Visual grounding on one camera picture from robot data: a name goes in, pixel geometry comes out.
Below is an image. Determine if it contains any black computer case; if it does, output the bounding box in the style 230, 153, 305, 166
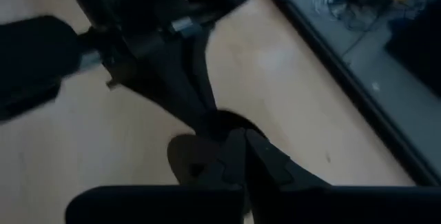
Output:
384, 0, 441, 97

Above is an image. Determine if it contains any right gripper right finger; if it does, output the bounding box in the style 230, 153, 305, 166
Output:
245, 129, 331, 187

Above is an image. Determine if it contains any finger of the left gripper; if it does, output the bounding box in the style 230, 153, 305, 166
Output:
116, 34, 214, 139
191, 27, 220, 114

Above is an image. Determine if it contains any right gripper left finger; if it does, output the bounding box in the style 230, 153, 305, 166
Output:
198, 129, 246, 187

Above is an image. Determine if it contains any black coiled floor cable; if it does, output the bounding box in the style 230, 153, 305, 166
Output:
327, 0, 383, 34

